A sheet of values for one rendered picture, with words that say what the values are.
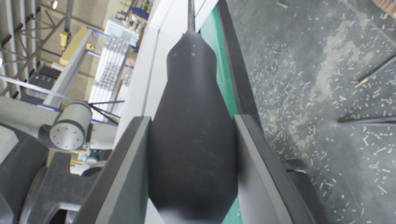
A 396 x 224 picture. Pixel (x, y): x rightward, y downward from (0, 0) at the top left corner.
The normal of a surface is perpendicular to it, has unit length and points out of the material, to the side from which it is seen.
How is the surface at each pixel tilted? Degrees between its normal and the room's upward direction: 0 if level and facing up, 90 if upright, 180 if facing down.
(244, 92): 90
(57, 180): 90
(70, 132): 90
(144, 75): 90
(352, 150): 0
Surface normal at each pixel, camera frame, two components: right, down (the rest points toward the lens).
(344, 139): -0.86, -0.30
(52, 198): 0.50, -0.62
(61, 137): 0.24, 0.47
